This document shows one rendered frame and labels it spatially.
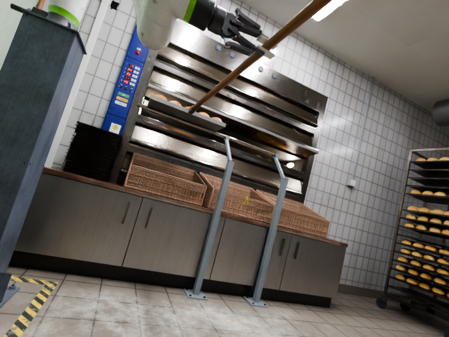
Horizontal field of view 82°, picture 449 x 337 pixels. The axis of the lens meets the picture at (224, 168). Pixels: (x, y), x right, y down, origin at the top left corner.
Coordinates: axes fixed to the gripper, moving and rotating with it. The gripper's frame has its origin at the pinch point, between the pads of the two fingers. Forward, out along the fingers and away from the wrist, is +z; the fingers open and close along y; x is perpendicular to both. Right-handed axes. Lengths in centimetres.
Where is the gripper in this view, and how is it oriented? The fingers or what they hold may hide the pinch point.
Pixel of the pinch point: (266, 47)
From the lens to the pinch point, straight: 96.7
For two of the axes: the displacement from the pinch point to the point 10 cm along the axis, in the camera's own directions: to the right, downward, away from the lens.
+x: 3.7, -0.1, -9.3
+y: -2.7, 9.6, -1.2
